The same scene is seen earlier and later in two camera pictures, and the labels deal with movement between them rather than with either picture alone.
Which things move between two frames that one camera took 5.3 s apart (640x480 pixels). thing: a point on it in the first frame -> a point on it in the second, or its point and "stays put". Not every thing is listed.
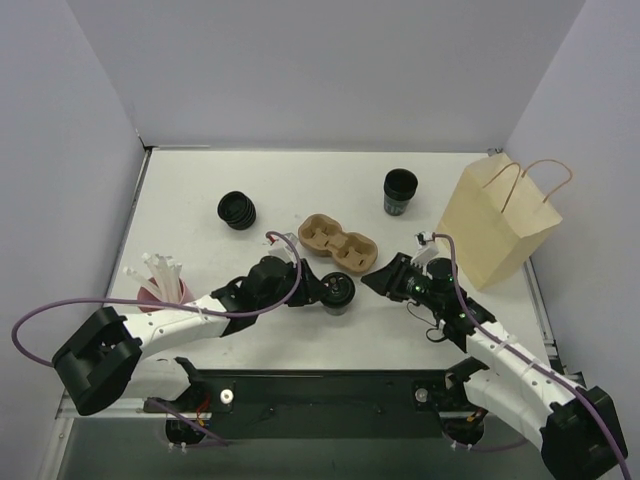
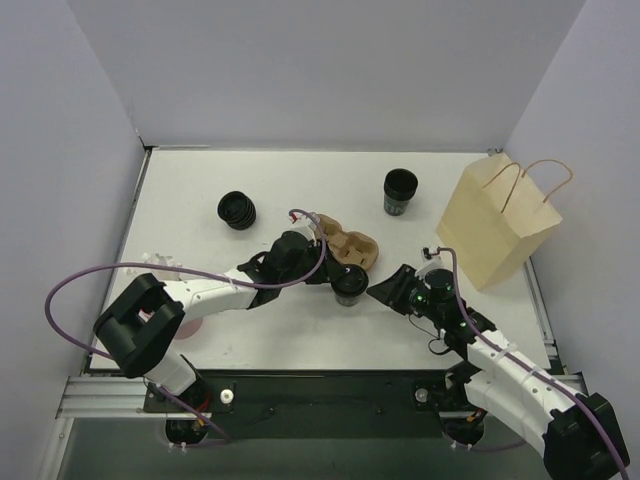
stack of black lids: (237, 210) stays put
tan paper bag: (489, 212) stays put
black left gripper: (310, 288) -> (327, 270)
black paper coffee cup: (337, 311) -> (348, 295)
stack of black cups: (399, 186) stays put
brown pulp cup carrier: (324, 235) stays put
